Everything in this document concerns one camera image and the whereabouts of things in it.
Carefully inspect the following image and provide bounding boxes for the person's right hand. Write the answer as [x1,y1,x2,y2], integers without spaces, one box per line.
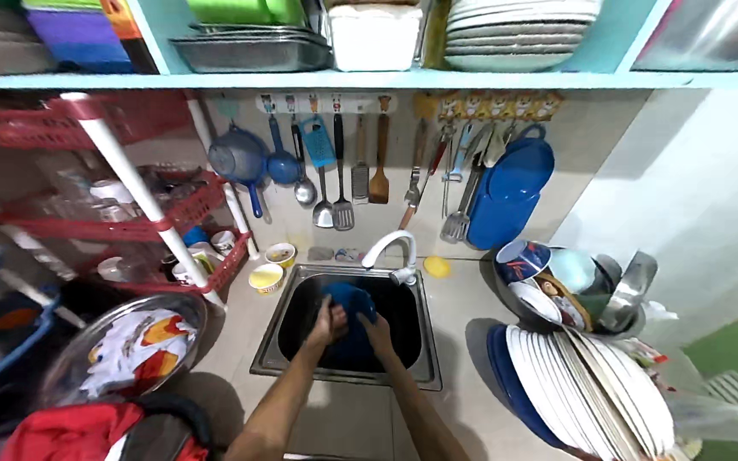
[357,311,396,359]

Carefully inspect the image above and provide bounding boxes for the person's left hand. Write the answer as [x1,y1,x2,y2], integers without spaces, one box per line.
[306,294,349,350]

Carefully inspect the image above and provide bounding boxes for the blue plastic bowl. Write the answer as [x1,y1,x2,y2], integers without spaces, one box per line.
[322,282,379,363]

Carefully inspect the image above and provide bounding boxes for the person's right forearm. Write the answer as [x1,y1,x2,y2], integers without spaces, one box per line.
[378,350,472,461]

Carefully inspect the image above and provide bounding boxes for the person's left forearm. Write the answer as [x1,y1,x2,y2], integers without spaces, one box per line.
[223,341,326,461]

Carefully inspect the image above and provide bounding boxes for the stainless steel sink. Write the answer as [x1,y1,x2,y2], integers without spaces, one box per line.
[250,263,443,392]

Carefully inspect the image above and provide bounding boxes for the white tub with yellow content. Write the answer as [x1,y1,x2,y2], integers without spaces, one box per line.
[248,263,285,295]

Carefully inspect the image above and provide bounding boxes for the white curved faucet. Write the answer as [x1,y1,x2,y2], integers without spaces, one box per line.
[361,229,419,287]

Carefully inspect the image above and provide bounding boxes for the white tub with brown content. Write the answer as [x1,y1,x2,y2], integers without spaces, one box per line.
[264,242,297,269]

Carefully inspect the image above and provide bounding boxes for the metal turner, solid blade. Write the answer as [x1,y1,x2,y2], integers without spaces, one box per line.
[312,165,334,230]

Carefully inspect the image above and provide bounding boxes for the wide slotted metal turner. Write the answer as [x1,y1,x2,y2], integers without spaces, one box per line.
[439,136,492,245]

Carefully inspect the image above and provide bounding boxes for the wooden spatula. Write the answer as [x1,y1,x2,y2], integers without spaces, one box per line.
[369,113,391,205]

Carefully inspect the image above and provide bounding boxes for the metal tongs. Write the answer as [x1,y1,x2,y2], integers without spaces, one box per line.
[404,119,429,208]

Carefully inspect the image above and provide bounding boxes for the large metal bowl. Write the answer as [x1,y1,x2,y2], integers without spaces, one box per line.
[492,239,647,339]

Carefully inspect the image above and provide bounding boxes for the large blue plate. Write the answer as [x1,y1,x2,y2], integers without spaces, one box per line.
[486,323,566,450]

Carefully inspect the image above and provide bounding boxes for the large metal basin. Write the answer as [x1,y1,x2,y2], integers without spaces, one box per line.
[40,292,208,409]

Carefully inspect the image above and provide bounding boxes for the blue plastic ladle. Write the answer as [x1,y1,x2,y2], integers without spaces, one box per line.
[266,115,302,186]

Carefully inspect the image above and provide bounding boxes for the blue patterned bowl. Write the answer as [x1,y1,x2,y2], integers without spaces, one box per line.
[495,239,552,284]

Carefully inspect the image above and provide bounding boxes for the white oval bowl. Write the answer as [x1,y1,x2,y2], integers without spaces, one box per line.
[509,280,563,324]

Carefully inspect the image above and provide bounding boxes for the light blue grater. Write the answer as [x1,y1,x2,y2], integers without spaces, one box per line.
[299,115,337,170]

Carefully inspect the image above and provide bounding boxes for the blue plastic strainer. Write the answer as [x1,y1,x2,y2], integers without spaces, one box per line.
[208,124,270,219]

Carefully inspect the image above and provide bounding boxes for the light blue peeler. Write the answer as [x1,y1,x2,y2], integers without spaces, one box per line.
[448,123,475,183]

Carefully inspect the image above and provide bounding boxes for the blue oval cutting board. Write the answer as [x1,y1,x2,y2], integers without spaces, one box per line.
[466,124,556,251]

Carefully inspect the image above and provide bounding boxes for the pile of printed white cloths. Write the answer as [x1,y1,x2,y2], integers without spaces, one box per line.
[79,309,197,399]

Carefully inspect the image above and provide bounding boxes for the pale blue bowl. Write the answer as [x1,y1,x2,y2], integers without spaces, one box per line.
[548,248,597,295]

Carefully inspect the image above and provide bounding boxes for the white animal print hook strip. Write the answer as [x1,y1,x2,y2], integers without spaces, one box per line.
[255,93,398,115]

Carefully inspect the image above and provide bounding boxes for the stack of white plates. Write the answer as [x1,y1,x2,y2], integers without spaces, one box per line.
[505,324,676,461]

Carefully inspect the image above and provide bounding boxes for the yellow animal print hook strip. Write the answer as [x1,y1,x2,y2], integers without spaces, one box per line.
[437,92,564,122]

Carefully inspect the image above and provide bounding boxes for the shiny metal container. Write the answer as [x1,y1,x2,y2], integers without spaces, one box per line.
[598,250,659,333]

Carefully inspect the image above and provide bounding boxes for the red plastic shelf rack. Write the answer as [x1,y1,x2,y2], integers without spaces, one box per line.
[0,90,261,315]

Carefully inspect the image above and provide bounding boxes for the red cloth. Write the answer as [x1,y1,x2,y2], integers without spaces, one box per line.
[0,402,209,461]

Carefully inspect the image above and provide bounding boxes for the blue-rimmed tub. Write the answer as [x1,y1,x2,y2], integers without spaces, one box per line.
[0,246,62,439]

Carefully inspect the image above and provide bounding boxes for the clear plastic bag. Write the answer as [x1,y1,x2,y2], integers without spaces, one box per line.
[667,391,738,444]

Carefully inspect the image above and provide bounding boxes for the black-handled slotted turner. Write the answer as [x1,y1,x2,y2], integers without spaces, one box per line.
[332,113,356,232]

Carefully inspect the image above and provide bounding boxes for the wooden-handled long utensil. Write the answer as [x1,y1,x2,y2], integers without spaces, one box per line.
[398,174,433,231]

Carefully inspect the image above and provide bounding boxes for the metal ladle with black handle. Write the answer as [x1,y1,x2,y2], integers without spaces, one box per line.
[290,120,319,207]

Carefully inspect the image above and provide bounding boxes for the metal grater, wooden handle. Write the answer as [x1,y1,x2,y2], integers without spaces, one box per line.
[350,114,370,206]

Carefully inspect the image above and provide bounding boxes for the red-handled knife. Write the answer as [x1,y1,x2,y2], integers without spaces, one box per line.
[428,123,455,176]

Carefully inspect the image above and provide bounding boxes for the light blue wall shelf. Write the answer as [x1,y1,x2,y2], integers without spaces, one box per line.
[0,0,738,91]

